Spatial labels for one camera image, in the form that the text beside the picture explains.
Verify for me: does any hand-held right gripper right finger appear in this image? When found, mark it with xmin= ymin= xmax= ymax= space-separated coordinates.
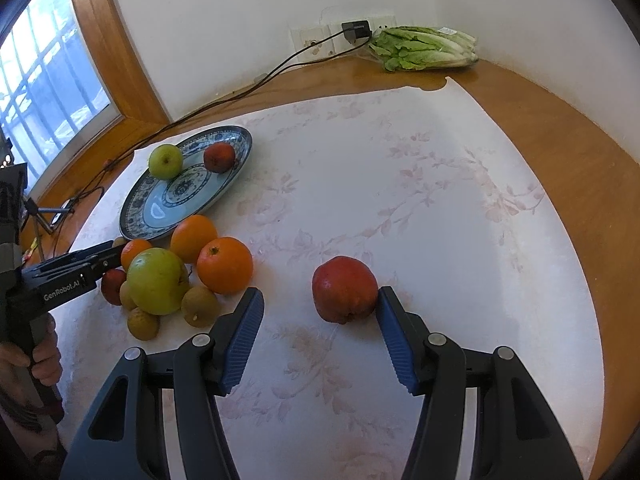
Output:
xmin=375 ymin=286 xmax=586 ymax=480

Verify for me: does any red pomegranate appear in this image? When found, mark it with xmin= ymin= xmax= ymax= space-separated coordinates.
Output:
xmin=203 ymin=142 xmax=236 ymax=174

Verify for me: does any white wall socket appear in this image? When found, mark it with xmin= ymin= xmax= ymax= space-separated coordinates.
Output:
xmin=290 ymin=25 xmax=333 ymax=63
xmin=327 ymin=14 xmax=397 ymax=56

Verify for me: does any orange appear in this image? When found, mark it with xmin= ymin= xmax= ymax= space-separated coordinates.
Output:
xmin=196 ymin=236 xmax=254 ymax=295
xmin=120 ymin=239 xmax=153 ymax=271
xmin=170 ymin=214 xmax=219 ymax=264

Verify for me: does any small green apple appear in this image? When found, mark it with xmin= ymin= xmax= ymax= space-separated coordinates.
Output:
xmin=148 ymin=144 xmax=184 ymax=180

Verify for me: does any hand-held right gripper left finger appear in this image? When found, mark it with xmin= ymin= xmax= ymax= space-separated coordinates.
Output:
xmin=60 ymin=287 xmax=266 ymax=480

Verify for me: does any large green apple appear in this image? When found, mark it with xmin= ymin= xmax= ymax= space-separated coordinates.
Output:
xmin=126 ymin=247 xmax=190 ymax=316

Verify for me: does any person's left forearm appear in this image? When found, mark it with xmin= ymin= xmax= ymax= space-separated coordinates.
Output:
xmin=0 ymin=395 xmax=68 ymax=480

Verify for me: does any white floral tablecloth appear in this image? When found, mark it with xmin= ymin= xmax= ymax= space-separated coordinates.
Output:
xmin=47 ymin=76 xmax=606 ymax=480

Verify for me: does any small black tripod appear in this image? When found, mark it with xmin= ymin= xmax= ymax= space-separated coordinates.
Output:
xmin=22 ymin=196 xmax=76 ymax=235

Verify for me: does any wooden window frame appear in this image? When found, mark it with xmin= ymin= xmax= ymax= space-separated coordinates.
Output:
xmin=27 ymin=0 xmax=171 ymax=206

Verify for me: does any red apple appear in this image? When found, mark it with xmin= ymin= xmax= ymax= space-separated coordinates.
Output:
xmin=312 ymin=255 xmax=379 ymax=324
xmin=101 ymin=268 xmax=128 ymax=307

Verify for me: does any person's left hand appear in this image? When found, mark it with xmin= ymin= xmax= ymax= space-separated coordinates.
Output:
xmin=0 ymin=312 xmax=63 ymax=407

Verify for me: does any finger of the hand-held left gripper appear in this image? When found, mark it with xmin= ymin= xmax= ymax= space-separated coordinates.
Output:
xmin=50 ymin=240 xmax=124 ymax=275

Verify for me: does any window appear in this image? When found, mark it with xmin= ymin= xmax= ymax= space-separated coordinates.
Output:
xmin=0 ymin=0 xmax=112 ymax=183

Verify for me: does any black charger cable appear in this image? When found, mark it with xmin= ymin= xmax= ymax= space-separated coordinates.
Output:
xmin=30 ymin=30 xmax=351 ymax=203

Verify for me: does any bagged romaine lettuce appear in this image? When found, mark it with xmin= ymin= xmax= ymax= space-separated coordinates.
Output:
xmin=368 ymin=26 xmax=480 ymax=72

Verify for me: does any black charger plug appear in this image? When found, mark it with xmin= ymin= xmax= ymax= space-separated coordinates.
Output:
xmin=341 ymin=20 xmax=372 ymax=43

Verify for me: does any blue white patterned plate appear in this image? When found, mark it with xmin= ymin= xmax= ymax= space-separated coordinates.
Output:
xmin=119 ymin=126 xmax=254 ymax=241

